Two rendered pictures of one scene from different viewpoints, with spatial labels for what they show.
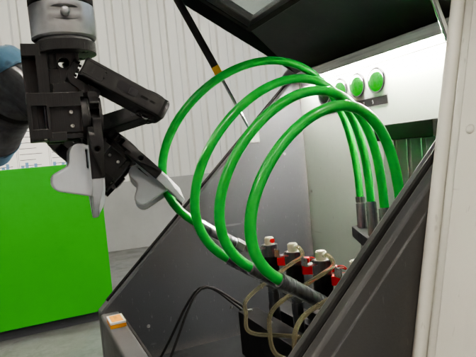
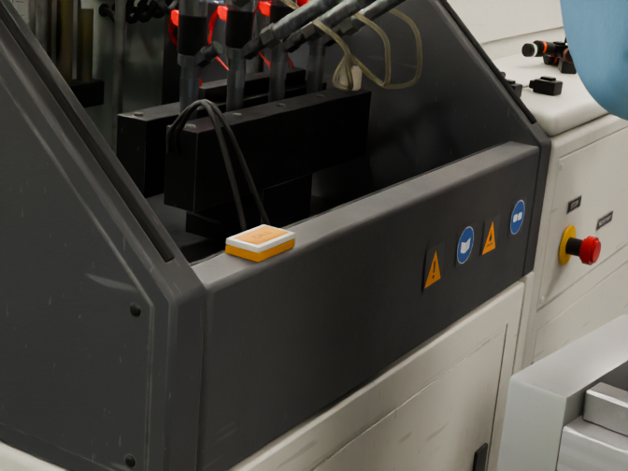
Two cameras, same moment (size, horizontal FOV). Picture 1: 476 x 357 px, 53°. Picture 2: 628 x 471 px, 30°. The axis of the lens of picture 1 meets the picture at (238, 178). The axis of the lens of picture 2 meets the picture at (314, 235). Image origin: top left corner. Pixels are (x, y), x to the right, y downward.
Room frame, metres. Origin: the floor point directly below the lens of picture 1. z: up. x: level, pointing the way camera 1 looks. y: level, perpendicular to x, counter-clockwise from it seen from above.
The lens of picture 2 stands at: (1.39, 0.96, 1.23)
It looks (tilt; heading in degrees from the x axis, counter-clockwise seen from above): 18 degrees down; 234
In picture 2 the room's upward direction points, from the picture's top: 5 degrees clockwise
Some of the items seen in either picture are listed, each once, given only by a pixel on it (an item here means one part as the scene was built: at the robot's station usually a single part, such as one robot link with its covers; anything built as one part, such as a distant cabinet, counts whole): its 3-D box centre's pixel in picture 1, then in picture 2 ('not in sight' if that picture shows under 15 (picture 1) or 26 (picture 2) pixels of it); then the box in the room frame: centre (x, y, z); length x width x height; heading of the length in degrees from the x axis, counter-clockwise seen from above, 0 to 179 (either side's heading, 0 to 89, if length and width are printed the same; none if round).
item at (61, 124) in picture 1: (64, 95); not in sight; (0.59, 0.20, 1.35); 0.09 x 0.08 x 0.12; 114
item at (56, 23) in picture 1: (63, 27); not in sight; (0.59, 0.19, 1.43); 0.08 x 0.08 x 0.05
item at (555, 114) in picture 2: not in sight; (569, 78); (0.12, -0.19, 0.97); 0.70 x 0.22 x 0.03; 24
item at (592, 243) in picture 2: not in sight; (581, 248); (0.30, 0.03, 0.80); 0.05 x 0.04 x 0.05; 24
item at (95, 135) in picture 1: (93, 142); not in sight; (0.58, 0.17, 1.29); 0.05 x 0.02 x 0.09; 24
